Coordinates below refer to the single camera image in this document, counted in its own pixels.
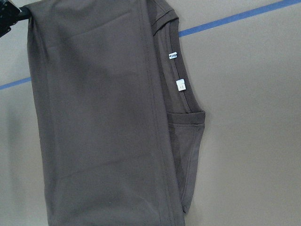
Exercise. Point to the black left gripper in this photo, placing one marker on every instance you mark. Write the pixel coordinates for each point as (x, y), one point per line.
(10, 15)

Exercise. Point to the crossing blue tape line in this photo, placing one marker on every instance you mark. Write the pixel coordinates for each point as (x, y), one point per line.
(239, 16)

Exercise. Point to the dark brown t-shirt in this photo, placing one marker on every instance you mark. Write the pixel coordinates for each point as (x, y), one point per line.
(119, 125)

